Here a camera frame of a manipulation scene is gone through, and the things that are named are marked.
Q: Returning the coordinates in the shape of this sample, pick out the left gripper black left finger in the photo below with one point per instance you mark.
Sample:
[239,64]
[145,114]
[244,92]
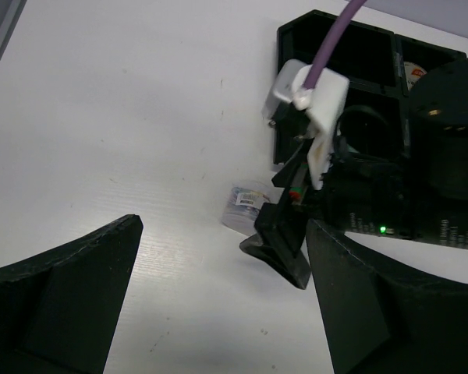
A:
[59,309]

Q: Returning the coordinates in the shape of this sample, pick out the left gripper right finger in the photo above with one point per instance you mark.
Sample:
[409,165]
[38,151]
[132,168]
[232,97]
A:
[382,316]

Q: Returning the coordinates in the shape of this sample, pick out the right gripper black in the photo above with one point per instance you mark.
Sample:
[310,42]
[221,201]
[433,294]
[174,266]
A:
[427,201]

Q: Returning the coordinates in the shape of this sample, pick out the silver tape roll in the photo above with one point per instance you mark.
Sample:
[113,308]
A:
[244,204]

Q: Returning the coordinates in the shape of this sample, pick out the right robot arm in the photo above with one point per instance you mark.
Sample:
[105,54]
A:
[360,175]

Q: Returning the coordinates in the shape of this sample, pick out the black four-compartment organizer tray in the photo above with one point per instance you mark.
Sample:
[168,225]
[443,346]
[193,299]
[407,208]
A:
[375,61]

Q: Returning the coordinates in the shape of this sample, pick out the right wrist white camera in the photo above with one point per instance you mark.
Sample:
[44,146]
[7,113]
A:
[322,105]

